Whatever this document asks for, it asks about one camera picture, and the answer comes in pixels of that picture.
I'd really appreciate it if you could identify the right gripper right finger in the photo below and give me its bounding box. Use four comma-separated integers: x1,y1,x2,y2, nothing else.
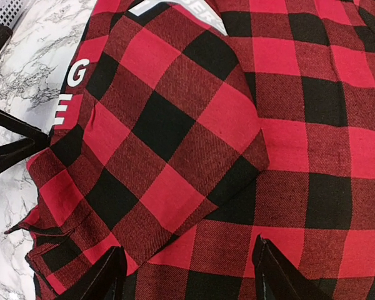
252,236,331,300

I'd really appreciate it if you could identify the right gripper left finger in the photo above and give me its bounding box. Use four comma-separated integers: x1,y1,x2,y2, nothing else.
64,246,128,300

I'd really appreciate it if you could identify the red black plaid shirt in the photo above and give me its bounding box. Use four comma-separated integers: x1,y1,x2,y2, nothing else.
12,1,375,299

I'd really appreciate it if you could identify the white plastic basket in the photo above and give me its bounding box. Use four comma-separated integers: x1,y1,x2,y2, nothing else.
0,0,29,29

